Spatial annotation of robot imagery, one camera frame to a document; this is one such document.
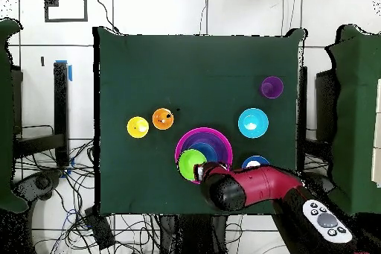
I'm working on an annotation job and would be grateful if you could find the purple bowl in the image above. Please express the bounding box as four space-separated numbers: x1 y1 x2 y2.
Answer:
179 131 229 171

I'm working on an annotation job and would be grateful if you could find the orange cup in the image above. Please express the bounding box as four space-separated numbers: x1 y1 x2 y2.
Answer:
152 108 175 130

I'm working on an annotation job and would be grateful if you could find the green bowl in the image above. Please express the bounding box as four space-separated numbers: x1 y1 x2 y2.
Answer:
177 148 208 182

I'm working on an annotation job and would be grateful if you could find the large pink bowl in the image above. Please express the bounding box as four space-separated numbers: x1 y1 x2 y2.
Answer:
174 127 234 185

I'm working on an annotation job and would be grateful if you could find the dark blue bowl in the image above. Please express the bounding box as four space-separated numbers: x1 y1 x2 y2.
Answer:
241 155 271 170

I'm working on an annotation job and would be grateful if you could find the yellow cup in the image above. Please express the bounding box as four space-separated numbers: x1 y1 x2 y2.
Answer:
127 115 150 139

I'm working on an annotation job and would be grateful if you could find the cyan bowl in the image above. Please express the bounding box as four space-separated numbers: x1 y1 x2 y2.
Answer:
237 107 269 139

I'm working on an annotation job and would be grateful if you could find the purple cup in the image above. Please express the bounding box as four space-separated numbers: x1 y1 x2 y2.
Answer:
258 75 284 100

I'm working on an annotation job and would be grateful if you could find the black stand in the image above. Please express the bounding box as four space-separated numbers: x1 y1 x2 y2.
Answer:
297 66 309 171
11 61 71 168

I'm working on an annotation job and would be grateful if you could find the blue tape piece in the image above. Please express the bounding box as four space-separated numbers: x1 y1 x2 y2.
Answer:
55 60 73 83

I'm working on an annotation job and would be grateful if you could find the black box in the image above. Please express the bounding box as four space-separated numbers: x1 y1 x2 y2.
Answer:
84 206 116 250

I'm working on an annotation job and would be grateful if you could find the grey chair base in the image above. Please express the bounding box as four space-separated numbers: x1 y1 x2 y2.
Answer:
306 171 337 198
11 170 63 202

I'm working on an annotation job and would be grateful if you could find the dark green side tablecloth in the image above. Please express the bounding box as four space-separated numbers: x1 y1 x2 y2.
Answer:
322 24 381 215
0 18 29 214

